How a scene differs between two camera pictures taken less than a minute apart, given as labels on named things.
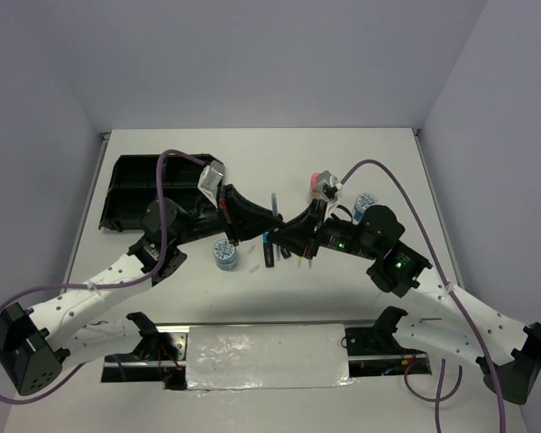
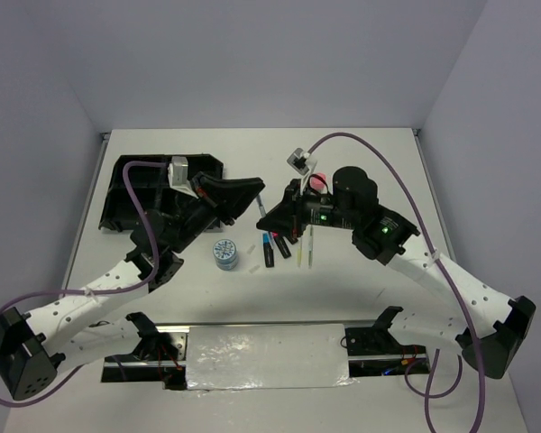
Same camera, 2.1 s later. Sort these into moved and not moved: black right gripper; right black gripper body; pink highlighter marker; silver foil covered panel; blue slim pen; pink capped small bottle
Moved: blue slim pen; right black gripper body
Not moved: pink capped small bottle; black right gripper; silver foil covered panel; pink highlighter marker
